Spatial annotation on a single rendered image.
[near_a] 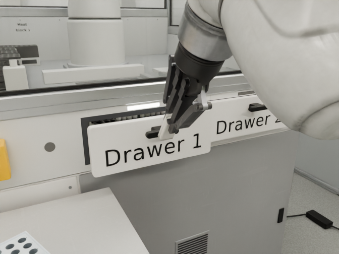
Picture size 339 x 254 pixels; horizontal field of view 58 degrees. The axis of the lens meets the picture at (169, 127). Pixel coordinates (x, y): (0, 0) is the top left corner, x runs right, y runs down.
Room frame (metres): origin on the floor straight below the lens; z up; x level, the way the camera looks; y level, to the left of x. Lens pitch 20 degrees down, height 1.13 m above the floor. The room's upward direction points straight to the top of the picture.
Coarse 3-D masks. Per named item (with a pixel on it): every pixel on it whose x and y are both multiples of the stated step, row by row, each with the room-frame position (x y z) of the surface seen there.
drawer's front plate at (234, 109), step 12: (252, 96) 0.82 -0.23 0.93; (216, 108) 0.76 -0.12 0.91; (228, 108) 0.78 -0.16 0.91; (240, 108) 0.79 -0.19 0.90; (216, 120) 0.76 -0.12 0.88; (228, 120) 0.78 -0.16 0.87; (252, 120) 0.81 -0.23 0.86; (264, 120) 0.84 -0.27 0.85; (216, 132) 0.76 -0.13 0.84; (228, 132) 0.78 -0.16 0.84; (240, 132) 0.80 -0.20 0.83; (252, 132) 0.82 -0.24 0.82
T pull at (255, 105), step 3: (249, 105) 0.80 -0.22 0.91; (252, 105) 0.79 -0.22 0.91; (255, 105) 0.79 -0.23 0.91; (258, 105) 0.78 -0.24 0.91; (261, 105) 0.78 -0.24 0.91; (264, 105) 0.79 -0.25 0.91; (249, 108) 0.77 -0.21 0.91; (252, 108) 0.77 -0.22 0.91; (255, 108) 0.77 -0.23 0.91; (258, 108) 0.78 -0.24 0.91; (261, 108) 0.78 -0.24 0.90; (264, 108) 0.78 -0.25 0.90; (252, 111) 0.77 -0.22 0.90
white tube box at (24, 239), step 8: (24, 232) 0.42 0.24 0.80; (8, 240) 0.40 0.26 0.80; (16, 240) 0.40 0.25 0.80; (24, 240) 0.41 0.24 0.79; (32, 240) 0.40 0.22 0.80; (0, 248) 0.38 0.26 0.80; (8, 248) 0.39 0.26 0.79; (16, 248) 0.38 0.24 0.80; (24, 248) 0.38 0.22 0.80; (32, 248) 0.38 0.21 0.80; (40, 248) 0.38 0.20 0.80
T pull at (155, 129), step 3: (153, 126) 0.62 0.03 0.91; (156, 126) 0.62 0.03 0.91; (159, 126) 0.62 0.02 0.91; (153, 129) 0.61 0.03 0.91; (156, 129) 0.60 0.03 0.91; (159, 129) 0.60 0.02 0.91; (147, 132) 0.58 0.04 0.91; (150, 132) 0.58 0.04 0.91; (153, 132) 0.58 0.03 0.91; (156, 132) 0.59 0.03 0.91; (177, 132) 0.61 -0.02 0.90; (147, 135) 0.58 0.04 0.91; (150, 135) 0.58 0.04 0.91; (153, 135) 0.58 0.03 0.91; (156, 135) 0.58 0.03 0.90; (150, 138) 0.58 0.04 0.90
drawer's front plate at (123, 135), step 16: (208, 112) 0.68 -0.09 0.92; (96, 128) 0.57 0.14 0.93; (112, 128) 0.58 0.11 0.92; (128, 128) 0.60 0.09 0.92; (144, 128) 0.61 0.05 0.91; (192, 128) 0.66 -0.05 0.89; (208, 128) 0.69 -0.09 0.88; (96, 144) 0.56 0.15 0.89; (112, 144) 0.58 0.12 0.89; (128, 144) 0.59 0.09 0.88; (144, 144) 0.61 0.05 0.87; (176, 144) 0.65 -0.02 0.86; (192, 144) 0.67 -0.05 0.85; (208, 144) 0.69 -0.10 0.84; (96, 160) 0.56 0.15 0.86; (112, 160) 0.58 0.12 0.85; (128, 160) 0.59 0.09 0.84; (144, 160) 0.61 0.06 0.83; (160, 160) 0.63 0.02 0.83; (96, 176) 0.56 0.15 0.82
